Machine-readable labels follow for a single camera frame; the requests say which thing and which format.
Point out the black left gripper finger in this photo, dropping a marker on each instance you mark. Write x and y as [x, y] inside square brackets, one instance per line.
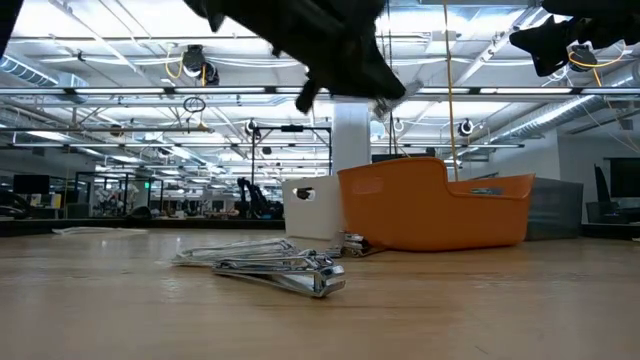
[375, 80]
[307, 97]

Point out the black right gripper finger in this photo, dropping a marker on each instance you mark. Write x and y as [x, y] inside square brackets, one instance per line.
[550, 45]

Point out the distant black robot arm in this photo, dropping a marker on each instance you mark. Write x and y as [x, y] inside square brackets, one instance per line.
[257, 200]

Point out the white building column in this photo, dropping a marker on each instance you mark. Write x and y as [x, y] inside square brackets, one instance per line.
[351, 140]

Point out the black monitor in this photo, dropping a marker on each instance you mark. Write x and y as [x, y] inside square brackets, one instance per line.
[31, 184]
[400, 156]
[622, 177]

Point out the white plastic bin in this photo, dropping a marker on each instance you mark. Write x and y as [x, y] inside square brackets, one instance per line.
[320, 215]

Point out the orange plastic bin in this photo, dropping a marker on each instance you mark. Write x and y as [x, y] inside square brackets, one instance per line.
[425, 210]

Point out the clear grey plastic bin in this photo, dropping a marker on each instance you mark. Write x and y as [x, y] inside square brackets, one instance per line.
[555, 210]

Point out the flat clear plastic packet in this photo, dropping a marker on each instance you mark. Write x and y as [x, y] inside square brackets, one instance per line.
[100, 230]

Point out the black rig stand frame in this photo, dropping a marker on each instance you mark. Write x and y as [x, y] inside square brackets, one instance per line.
[292, 128]

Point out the silver air duct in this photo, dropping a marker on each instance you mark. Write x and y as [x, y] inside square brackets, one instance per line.
[550, 115]
[30, 72]

